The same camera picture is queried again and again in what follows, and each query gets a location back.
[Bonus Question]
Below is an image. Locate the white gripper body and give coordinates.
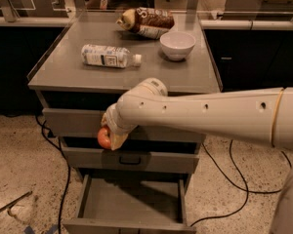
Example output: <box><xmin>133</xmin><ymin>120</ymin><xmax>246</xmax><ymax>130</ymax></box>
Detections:
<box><xmin>105</xmin><ymin>103</ymin><xmax>136</xmax><ymax>136</ymax></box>

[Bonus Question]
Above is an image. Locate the red apple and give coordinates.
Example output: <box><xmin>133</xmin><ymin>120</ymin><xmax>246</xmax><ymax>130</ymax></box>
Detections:
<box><xmin>97</xmin><ymin>126</ymin><xmax>111</xmax><ymax>149</ymax></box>

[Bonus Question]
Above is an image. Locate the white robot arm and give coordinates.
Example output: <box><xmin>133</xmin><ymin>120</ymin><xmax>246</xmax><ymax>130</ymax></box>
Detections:
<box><xmin>102</xmin><ymin>78</ymin><xmax>293</xmax><ymax>234</ymax></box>

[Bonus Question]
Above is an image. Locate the grey middle drawer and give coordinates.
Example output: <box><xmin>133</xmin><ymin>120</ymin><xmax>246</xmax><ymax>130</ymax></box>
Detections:
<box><xmin>63</xmin><ymin>147</ymin><xmax>198</xmax><ymax>174</ymax></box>

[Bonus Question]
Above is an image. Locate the grey top drawer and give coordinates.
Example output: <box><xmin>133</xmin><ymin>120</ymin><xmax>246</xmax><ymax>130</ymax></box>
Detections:
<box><xmin>43</xmin><ymin>108</ymin><xmax>205</xmax><ymax>142</ymax></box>

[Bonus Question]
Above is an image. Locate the grey metal drawer cabinet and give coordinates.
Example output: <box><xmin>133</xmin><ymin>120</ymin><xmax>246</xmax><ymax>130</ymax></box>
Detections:
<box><xmin>26</xmin><ymin>11</ymin><xmax>224</xmax><ymax>234</ymax></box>

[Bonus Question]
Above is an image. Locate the grey open bottom drawer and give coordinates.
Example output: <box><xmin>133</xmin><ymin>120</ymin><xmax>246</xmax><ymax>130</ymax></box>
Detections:
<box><xmin>63</xmin><ymin>173</ymin><xmax>196</xmax><ymax>234</ymax></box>

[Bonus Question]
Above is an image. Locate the clear plastic water bottle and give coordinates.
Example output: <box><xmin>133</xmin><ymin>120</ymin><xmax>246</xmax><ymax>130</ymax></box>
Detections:
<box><xmin>81</xmin><ymin>44</ymin><xmax>142</xmax><ymax>68</ymax></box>

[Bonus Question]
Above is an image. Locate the white ceramic bowl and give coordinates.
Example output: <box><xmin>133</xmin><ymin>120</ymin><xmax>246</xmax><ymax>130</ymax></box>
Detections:
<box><xmin>160</xmin><ymin>31</ymin><xmax>196</xmax><ymax>61</ymax></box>

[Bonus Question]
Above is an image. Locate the brown chip bag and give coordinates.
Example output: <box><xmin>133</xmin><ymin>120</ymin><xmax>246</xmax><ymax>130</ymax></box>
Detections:
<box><xmin>116</xmin><ymin>7</ymin><xmax>175</xmax><ymax>39</ymax></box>

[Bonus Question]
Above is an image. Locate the metal rod on floor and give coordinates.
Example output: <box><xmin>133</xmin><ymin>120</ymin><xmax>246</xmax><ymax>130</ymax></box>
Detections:
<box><xmin>0</xmin><ymin>191</ymin><xmax>32</xmax><ymax>213</ymax></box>

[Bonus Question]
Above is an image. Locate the black cable left floor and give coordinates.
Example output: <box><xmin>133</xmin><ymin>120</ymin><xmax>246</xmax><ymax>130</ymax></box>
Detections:
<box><xmin>34</xmin><ymin>114</ymin><xmax>71</xmax><ymax>234</ymax></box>

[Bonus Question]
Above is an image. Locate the black cable floor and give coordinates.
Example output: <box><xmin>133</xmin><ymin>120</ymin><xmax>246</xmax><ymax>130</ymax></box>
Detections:
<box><xmin>189</xmin><ymin>139</ymin><xmax>293</xmax><ymax>227</ymax></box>
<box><xmin>34</xmin><ymin>114</ymin><xmax>71</xmax><ymax>234</ymax></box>

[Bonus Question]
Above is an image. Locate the black cable right floor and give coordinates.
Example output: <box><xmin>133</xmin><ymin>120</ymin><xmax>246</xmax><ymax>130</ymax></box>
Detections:
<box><xmin>189</xmin><ymin>139</ymin><xmax>293</xmax><ymax>227</ymax></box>

